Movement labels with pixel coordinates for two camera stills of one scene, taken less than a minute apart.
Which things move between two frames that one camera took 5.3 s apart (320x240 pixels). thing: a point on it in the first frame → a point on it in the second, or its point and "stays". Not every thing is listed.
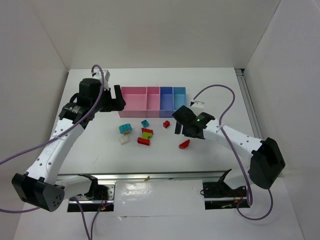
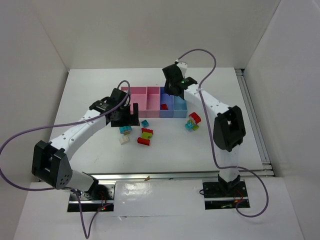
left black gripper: (110, 99) → (125, 120)
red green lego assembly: (147, 134) stays
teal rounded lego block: (125, 127) stays
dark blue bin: (166, 102) stays
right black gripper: (182, 117) → (172, 90)
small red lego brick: (166, 124) → (164, 106)
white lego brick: (124, 139) stays
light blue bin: (179, 97) stays
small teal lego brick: (144, 123) stays
